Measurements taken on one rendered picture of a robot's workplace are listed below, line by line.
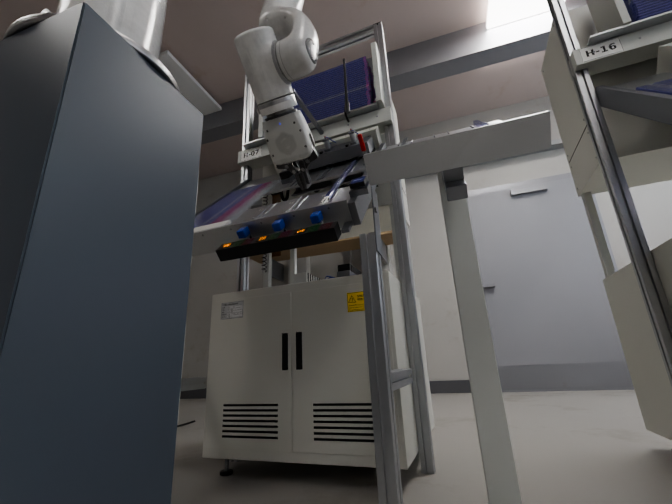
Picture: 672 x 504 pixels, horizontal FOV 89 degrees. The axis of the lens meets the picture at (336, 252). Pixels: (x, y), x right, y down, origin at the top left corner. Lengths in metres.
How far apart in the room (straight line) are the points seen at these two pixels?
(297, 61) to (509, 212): 3.67
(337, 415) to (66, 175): 0.95
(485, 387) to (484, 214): 3.46
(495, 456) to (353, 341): 0.49
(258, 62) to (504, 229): 3.63
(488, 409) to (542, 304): 3.21
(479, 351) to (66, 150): 0.77
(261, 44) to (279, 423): 1.04
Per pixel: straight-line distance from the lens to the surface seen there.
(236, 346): 1.33
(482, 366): 0.84
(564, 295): 4.08
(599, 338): 4.10
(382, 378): 0.78
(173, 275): 0.45
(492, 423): 0.85
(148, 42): 0.59
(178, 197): 0.48
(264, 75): 0.79
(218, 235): 1.05
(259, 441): 1.28
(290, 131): 0.80
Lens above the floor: 0.34
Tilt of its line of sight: 18 degrees up
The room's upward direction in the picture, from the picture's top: 3 degrees counter-clockwise
